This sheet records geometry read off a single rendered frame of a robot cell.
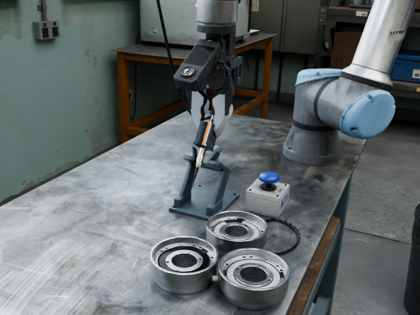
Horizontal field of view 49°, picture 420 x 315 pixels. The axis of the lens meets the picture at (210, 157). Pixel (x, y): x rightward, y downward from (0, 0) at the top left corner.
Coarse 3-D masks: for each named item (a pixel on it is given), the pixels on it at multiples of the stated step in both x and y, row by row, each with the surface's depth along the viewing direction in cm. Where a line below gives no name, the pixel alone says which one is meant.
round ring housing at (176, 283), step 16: (176, 240) 75; (192, 240) 76; (176, 256) 73; (192, 256) 73; (160, 272) 67; (176, 272) 66; (192, 272) 67; (208, 272) 68; (176, 288) 67; (192, 288) 67
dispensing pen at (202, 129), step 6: (210, 114) 91; (210, 120) 90; (204, 126) 89; (198, 132) 89; (204, 132) 88; (198, 138) 88; (198, 144) 88; (204, 150) 89; (198, 156) 89; (198, 162) 89; (198, 168) 89
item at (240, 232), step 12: (216, 216) 83; (228, 216) 84; (240, 216) 84; (252, 216) 83; (228, 228) 82; (240, 228) 82; (264, 228) 80; (216, 240) 76; (228, 240) 75; (240, 240) 75; (252, 240) 75; (264, 240) 78
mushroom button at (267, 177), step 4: (264, 172) 93; (268, 172) 92; (272, 172) 93; (260, 176) 92; (264, 176) 91; (268, 176) 91; (272, 176) 91; (276, 176) 91; (260, 180) 91; (264, 180) 90; (268, 180) 90; (272, 180) 90; (276, 180) 91; (268, 184) 92
